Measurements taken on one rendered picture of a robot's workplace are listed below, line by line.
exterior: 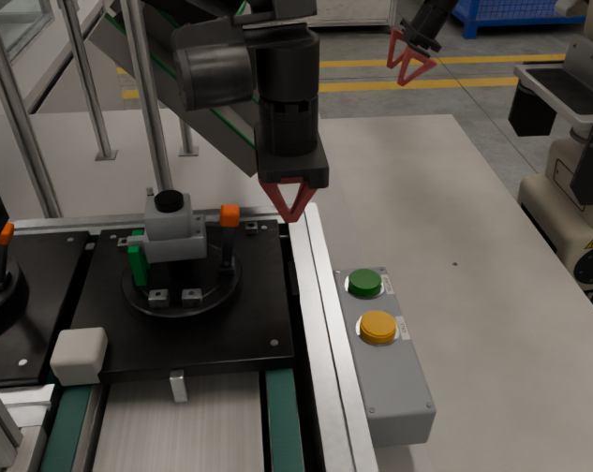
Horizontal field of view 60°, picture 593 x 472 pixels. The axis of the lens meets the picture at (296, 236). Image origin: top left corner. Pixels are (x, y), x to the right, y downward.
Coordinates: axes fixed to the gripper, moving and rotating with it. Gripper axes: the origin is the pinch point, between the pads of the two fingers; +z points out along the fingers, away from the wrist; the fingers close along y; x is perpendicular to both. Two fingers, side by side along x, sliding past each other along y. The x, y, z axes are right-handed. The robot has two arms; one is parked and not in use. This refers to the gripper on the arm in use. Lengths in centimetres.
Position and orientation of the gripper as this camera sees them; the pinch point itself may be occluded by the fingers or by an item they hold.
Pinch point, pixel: (290, 215)
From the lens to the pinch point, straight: 57.2
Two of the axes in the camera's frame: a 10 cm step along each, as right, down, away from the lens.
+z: 0.1, 7.7, 6.3
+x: 9.9, -0.8, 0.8
